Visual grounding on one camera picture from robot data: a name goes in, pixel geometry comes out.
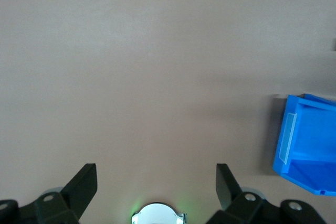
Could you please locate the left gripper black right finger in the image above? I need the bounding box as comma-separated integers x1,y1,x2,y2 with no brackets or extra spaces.
206,163,326,224

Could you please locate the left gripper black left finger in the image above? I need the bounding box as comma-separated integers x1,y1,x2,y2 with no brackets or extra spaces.
0,163,99,224

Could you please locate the blue plastic storage bin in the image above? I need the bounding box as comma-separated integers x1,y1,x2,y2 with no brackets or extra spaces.
272,93,336,197

